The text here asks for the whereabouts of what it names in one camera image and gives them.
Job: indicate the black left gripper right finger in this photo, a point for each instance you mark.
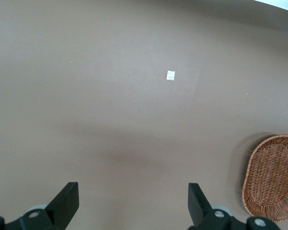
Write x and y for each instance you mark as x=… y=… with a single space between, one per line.
x=201 y=210

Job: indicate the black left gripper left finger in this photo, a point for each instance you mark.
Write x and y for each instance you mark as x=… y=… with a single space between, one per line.
x=62 y=208

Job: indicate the brown wicker basket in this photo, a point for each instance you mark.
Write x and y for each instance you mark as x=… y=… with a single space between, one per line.
x=273 y=177

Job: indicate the brown table cover sheet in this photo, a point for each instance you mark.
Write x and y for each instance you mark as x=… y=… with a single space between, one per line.
x=110 y=95

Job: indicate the small square tape patch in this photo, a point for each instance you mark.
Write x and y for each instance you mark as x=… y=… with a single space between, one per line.
x=170 y=75

